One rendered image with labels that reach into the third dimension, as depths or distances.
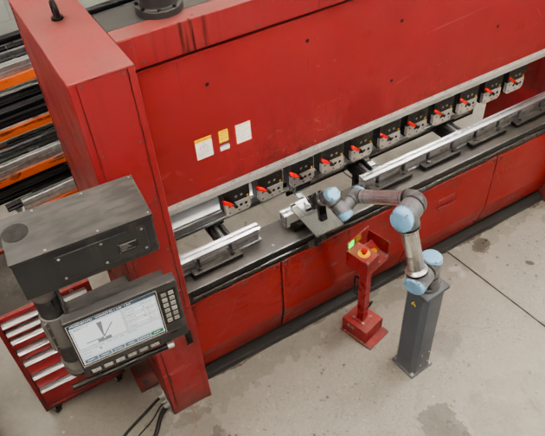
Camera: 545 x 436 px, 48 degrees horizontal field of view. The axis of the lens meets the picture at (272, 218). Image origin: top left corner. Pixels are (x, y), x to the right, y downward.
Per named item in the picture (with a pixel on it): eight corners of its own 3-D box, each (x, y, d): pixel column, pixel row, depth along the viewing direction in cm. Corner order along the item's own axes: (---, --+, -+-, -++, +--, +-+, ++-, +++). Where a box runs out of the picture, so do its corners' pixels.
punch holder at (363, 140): (350, 163, 349) (351, 139, 338) (342, 155, 355) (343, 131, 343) (371, 153, 354) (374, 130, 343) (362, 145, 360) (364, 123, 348)
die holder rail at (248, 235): (182, 277, 334) (179, 266, 328) (177, 270, 338) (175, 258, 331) (261, 240, 351) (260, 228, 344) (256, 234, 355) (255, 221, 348)
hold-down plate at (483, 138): (471, 149, 400) (472, 145, 398) (465, 144, 403) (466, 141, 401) (505, 133, 410) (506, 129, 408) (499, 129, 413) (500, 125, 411)
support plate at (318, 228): (317, 237, 334) (317, 236, 334) (291, 209, 351) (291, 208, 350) (343, 224, 340) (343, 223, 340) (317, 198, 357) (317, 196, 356)
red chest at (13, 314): (53, 424, 371) (-8, 325, 301) (31, 362, 403) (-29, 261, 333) (131, 384, 388) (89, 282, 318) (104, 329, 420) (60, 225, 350)
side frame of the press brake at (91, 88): (175, 415, 371) (67, 86, 211) (124, 318, 425) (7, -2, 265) (212, 395, 379) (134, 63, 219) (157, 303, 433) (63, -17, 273)
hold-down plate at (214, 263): (195, 279, 332) (194, 276, 330) (190, 273, 336) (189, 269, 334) (243, 257, 342) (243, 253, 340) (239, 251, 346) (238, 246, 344)
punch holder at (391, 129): (378, 150, 356) (381, 127, 345) (369, 143, 362) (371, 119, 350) (399, 141, 361) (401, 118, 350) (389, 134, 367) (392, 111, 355)
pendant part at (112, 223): (76, 400, 258) (4, 267, 199) (62, 355, 275) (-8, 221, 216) (188, 350, 273) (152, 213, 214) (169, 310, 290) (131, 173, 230)
